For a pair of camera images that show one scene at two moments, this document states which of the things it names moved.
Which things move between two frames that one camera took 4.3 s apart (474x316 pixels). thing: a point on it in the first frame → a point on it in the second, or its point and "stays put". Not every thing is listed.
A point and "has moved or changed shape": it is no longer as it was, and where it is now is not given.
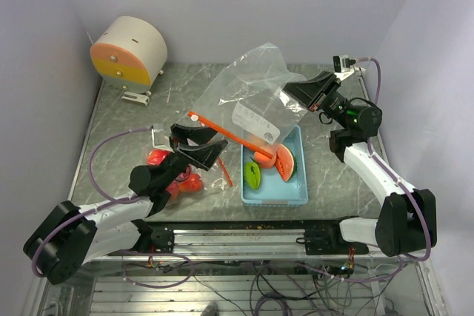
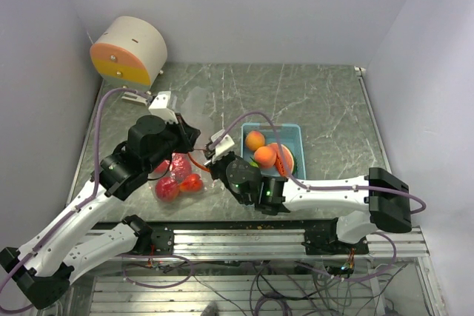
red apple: [175, 189] stays put
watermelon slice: [285, 162] stays put
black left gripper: [203, 155] → [187, 134]
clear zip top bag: [244, 105] → [187, 185]
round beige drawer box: [130, 55] stays put
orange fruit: [263, 160] stays put
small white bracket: [135, 98] stays put
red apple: [192, 184] has moved or changed shape
